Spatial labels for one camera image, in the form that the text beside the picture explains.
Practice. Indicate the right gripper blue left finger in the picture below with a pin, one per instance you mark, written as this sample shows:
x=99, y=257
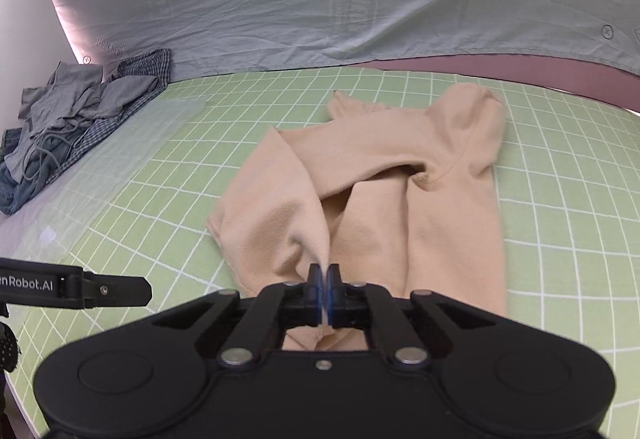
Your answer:
x=262, y=322

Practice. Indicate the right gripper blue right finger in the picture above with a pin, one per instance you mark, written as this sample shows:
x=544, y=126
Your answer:
x=378, y=315

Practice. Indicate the beige long sleeve shirt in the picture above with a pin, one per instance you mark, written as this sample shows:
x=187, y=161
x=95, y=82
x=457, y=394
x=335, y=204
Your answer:
x=399, y=197

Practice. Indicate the green grid cutting mat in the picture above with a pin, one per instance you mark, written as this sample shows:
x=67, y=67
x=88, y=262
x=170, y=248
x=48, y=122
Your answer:
x=567, y=180

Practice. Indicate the blue checked shirt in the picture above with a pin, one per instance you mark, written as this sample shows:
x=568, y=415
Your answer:
x=135, y=83

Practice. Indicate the crumpled grey drawstring garment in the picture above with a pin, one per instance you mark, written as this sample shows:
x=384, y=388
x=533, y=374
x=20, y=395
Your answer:
x=72, y=90

